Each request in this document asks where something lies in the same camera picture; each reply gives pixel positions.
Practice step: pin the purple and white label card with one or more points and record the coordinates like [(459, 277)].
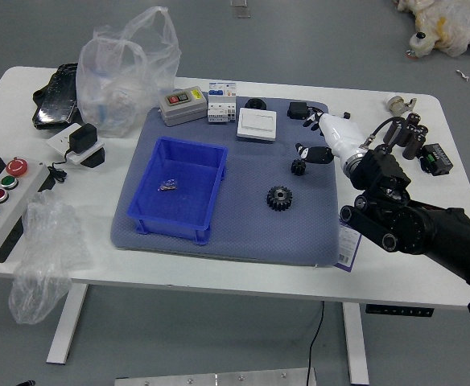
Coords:
[(347, 247)]

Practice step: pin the crumpled clear plastic bag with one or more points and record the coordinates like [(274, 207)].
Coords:
[(46, 249)]

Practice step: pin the grey two-button switch box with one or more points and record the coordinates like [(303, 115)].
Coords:
[(180, 108)]

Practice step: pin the blue-grey mat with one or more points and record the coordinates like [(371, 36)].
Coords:
[(259, 237)]

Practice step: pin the black table control panel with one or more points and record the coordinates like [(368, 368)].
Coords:
[(400, 310)]

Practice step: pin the white socket plate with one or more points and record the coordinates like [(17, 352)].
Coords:
[(60, 140)]

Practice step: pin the grey multi-button control box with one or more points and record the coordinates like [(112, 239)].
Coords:
[(5, 189)]

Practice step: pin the black plastic tray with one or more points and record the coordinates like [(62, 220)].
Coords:
[(56, 98)]

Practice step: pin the clear tape piece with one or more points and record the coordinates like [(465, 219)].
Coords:
[(241, 9)]

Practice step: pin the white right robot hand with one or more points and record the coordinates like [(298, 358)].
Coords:
[(341, 134)]

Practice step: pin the blue plastic box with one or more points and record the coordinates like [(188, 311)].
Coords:
[(178, 161)]

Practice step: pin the large clear plastic bag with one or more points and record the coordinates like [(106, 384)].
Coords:
[(114, 92)]

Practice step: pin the plastic wrapped plush toy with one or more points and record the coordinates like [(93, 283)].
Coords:
[(452, 24)]

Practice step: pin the big black gear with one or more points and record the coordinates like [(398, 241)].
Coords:
[(279, 198)]

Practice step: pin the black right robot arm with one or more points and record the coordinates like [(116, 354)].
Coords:
[(420, 229)]

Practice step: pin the white paper scrap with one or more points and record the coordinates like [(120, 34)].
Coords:
[(463, 75)]

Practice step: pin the white wall switch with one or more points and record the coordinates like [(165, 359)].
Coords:
[(257, 124)]

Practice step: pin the white table leg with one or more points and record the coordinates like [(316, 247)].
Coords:
[(68, 321), (355, 346)]

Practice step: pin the black round knob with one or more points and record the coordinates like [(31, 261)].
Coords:
[(256, 103)]

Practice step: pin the small black gear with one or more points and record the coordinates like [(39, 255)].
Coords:
[(298, 166)]

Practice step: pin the black module with green terminals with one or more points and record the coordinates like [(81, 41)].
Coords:
[(436, 158)]

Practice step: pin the grey metal plate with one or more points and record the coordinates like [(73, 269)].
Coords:
[(215, 378)]

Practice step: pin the dark cylindrical capacitor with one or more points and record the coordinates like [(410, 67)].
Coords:
[(407, 134), (413, 119), (422, 130), (414, 145), (394, 134)]

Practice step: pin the small bag of screws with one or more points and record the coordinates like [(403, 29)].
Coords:
[(167, 185)]

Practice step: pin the white circuit breaker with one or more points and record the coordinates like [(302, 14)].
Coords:
[(221, 102)]

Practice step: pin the silver metal connector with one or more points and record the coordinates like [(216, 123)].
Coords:
[(397, 105)]

